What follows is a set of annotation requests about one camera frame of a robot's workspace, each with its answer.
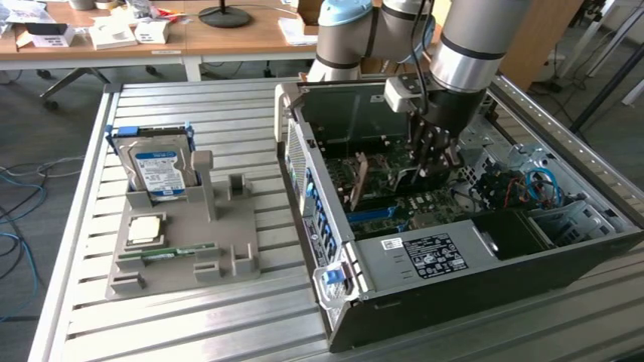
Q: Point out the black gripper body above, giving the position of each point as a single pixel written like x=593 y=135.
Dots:
x=449 y=109

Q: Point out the black graphics card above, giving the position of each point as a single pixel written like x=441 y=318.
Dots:
x=406 y=183

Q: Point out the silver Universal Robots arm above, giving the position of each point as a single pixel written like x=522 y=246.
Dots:
x=477 y=30

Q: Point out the green motherboard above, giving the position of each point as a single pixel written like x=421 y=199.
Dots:
x=432 y=201

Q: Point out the blue expansion slot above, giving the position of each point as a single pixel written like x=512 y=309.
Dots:
x=369 y=215

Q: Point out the black fan shroud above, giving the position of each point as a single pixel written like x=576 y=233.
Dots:
x=513 y=234

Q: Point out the black metal pole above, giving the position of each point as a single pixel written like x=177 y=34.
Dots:
x=580 y=121

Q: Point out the grey power supply unit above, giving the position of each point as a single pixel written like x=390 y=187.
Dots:
x=392 y=264

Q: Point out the silver disk bay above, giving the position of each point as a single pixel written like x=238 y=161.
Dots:
x=573 y=222

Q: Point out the white paper stack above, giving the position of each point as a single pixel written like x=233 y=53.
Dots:
x=296 y=32

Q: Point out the blue case latch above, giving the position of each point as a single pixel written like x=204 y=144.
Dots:
x=333 y=277

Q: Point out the brown cardboard box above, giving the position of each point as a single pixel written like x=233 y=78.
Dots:
x=306 y=11

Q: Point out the black open PC case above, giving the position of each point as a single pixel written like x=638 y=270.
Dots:
x=502 y=301

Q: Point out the wooden desk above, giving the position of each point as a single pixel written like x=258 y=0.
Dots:
x=74 y=53
x=241 y=41

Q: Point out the grey parts rack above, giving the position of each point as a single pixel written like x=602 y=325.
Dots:
x=185 y=226

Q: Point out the black round lamp base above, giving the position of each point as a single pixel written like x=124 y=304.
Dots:
x=224 y=19

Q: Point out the green RAM stick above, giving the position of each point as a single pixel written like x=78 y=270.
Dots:
x=168 y=253

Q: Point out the silver CPU chip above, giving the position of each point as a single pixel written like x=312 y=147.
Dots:
x=144 y=228

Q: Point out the small white labelled box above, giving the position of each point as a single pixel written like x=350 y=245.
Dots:
x=150 y=34

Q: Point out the white box with round hole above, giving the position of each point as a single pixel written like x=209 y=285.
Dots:
x=110 y=35

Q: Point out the grey leg with castor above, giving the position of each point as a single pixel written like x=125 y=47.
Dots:
x=74 y=77

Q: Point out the white box with black lid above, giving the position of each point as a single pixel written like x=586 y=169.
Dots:
x=49 y=35

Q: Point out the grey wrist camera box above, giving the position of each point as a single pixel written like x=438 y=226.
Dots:
x=402 y=98

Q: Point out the hard disk with blue bracket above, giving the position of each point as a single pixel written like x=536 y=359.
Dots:
x=156 y=169

